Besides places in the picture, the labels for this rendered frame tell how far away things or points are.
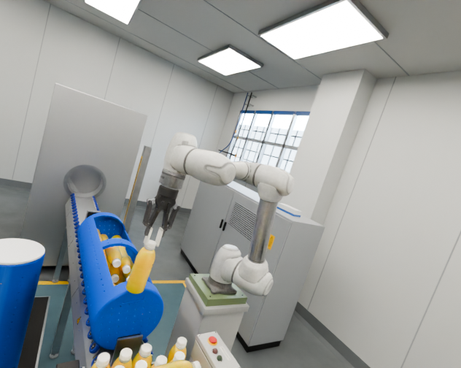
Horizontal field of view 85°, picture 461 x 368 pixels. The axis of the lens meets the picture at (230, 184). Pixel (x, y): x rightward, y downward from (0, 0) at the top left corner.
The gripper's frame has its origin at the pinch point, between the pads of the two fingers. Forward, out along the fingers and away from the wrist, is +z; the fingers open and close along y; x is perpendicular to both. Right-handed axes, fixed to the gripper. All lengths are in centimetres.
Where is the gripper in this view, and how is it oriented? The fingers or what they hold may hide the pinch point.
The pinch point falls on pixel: (153, 236)
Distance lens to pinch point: 103.1
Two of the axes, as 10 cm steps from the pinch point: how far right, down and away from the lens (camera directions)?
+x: 5.6, 2.3, -7.9
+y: -7.6, -2.3, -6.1
